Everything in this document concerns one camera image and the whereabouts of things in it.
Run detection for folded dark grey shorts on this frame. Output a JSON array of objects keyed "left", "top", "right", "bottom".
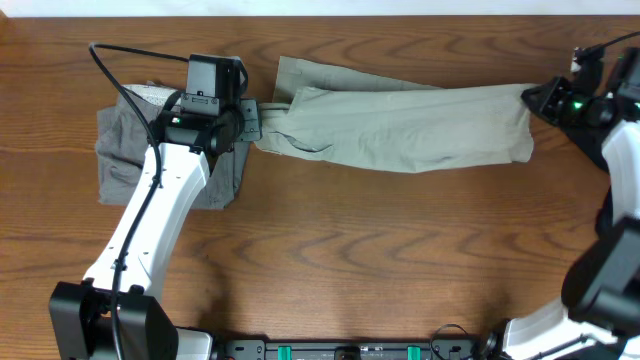
[{"left": 95, "top": 97, "right": 250, "bottom": 210}]

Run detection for light khaki green pants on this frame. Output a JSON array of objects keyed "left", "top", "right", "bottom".
[{"left": 256, "top": 57, "right": 534, "bottom": 173}]

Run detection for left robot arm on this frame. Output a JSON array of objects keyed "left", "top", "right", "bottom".
[{"left": 49, "top": 93, "right": 262, "bottom": 359}]

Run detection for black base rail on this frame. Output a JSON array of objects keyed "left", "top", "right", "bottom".
[{"left": 211, "top": 336, "right": 479, "bottom": 360}]

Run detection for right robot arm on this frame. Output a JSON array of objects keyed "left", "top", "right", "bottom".
[{"left": 485, "top": 45, "right": 639, "bottom": 359}]

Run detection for black garment in pile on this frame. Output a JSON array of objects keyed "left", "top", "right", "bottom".
[{"left": 559, "top": 124, "right": 613, "bottom": 236}]

